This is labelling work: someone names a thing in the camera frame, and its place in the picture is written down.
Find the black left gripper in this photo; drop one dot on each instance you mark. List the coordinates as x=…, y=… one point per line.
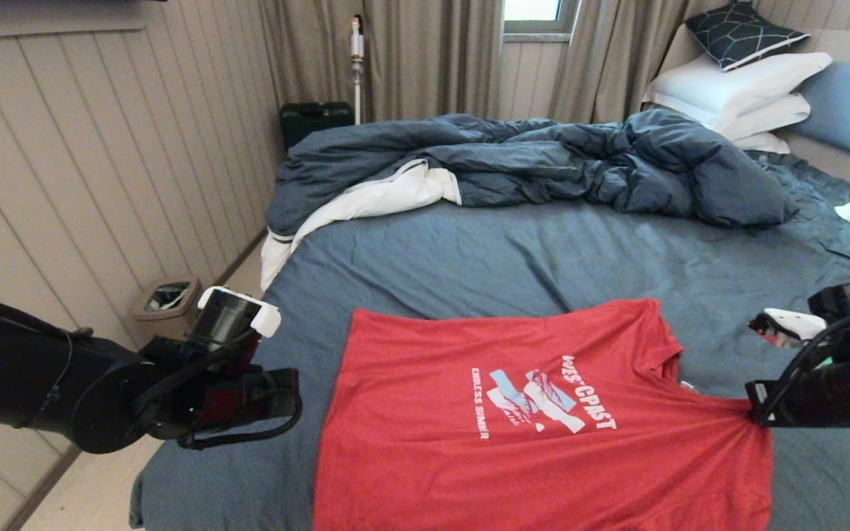
x=237, y=402

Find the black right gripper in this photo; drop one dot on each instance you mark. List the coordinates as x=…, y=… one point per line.
x=816, y=398

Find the red printed t-shirt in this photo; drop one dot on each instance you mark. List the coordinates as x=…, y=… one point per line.
x=506, y=472

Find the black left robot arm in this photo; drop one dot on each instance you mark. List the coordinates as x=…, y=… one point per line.
x=26, y=376

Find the thin grey metal rod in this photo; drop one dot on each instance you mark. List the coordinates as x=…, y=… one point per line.
x=237, y=302

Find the brown square trash bin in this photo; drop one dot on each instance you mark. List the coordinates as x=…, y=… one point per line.
x=167, y=299

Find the flat white pillow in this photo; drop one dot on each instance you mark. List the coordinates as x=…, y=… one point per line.
x=763, y=143

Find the medium white pillow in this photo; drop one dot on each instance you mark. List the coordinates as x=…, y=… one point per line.
x=768, y=114

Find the black hard-shell suitcase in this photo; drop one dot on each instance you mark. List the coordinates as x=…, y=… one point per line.
x=314, y=122

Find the blue-grey bed sheet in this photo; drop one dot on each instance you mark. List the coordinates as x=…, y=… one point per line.
x=506, y=258

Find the large white pillow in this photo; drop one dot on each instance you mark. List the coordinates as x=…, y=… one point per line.
x=735, y=85

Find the dark blue crumpled duvet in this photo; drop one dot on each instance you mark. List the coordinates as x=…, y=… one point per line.
x=543, y=158

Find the dark geometric patterned cushion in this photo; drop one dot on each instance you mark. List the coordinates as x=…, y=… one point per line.
x=738, y=35

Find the white stick vacuum cleaner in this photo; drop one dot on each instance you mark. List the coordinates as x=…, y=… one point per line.
x=357, y=44

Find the wide beige curtain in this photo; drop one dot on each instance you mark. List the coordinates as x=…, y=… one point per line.
x=425, y=59

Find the narrow beige curtain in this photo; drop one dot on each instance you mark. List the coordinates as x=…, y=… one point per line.
x=602, y=59

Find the grey framed window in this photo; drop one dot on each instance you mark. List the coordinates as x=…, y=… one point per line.
x=532, y=9

